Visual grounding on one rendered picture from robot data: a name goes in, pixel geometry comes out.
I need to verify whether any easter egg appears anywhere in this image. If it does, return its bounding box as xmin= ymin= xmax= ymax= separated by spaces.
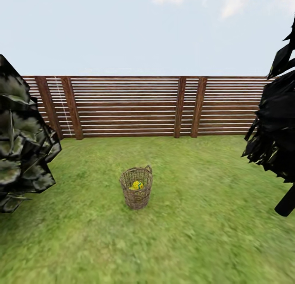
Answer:
xmin=129 ymin=180 xmax=144 ymax=190

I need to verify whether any wicker basket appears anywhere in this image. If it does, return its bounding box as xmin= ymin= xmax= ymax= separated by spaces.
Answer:
xmin=119 ymin=165 xmax=153 ymax=210

